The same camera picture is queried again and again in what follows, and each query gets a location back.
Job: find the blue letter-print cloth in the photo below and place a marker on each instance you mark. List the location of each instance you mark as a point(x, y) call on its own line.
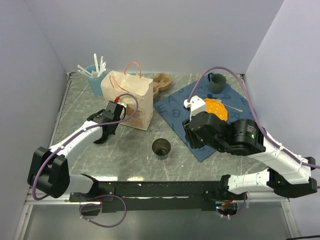
point(172, 110)

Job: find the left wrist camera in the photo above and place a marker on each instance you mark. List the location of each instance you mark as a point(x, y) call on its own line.
point(123, 107)

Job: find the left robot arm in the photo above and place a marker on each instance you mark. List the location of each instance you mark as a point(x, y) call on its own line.
point(50, 167)

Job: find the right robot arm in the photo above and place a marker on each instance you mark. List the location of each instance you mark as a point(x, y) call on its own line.
point(284, 176)

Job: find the orange dotted plate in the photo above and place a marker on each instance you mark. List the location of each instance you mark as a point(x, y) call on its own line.
point(214, 106)

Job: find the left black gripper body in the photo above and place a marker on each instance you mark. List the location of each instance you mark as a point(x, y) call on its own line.
point(117, 120)

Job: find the black mounting base rail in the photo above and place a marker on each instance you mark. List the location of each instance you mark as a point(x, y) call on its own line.
point(113, 196)

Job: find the dark green mug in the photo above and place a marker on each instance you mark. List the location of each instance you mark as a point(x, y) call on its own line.
point(217, 82)

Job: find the brown paper takeout bag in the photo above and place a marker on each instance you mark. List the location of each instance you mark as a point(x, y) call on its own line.
point(136, 91)

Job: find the blue plastic cup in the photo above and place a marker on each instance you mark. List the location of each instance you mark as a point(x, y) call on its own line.
point(95, 84)

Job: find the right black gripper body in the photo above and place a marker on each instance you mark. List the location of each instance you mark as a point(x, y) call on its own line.
point(195, 141)

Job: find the white wrapped straw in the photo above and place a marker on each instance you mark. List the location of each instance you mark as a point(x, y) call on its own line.
point(101, 66)
point(83, 71)
point(96, 63)

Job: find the dark takeout coffee cup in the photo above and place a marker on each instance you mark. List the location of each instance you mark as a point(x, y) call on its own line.
point(161, 148)

